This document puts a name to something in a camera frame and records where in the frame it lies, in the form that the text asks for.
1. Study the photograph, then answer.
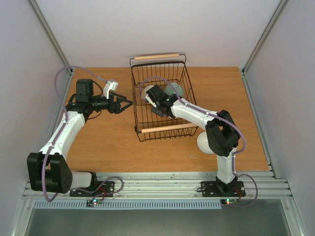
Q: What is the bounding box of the celadon green bowl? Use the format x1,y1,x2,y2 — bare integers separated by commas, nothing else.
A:
164,82,184,97

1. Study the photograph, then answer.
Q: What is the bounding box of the black wire dish rack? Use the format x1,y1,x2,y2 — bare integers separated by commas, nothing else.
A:
129,54,197,142

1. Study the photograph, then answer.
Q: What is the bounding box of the yellow patterned bowl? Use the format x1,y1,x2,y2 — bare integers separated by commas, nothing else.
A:
141,85,153,104

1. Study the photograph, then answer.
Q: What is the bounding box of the plain white ribbed bowl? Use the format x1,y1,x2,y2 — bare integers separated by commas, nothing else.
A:
197,132,214,154

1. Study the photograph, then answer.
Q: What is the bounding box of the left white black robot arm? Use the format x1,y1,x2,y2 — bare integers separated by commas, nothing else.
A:
27,79,132,196

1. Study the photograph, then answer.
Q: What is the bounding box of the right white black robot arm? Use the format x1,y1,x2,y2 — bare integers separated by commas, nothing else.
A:
140,85,241,196

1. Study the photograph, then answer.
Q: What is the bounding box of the left small circuit board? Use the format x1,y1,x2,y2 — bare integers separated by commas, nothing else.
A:
86,199,102,207

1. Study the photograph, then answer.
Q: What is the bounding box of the small circuit board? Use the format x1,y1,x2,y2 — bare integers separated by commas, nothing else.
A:
221,198,240,205
86,199,102,207

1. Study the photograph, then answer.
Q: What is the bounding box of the right small circuit board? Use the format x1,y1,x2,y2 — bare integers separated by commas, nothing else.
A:
221,198,240,205

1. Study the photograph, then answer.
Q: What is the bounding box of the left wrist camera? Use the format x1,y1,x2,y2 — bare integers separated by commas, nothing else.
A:
103,79,119,99

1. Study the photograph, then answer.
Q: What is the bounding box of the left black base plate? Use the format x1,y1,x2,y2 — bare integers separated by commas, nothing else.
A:
69,181,115,197

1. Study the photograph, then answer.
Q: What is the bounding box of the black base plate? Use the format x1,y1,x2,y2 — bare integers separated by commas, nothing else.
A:
69,181,115,197
201,181,246,197

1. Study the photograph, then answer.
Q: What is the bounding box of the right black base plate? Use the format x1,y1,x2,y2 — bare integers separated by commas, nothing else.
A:
201,181,246,197

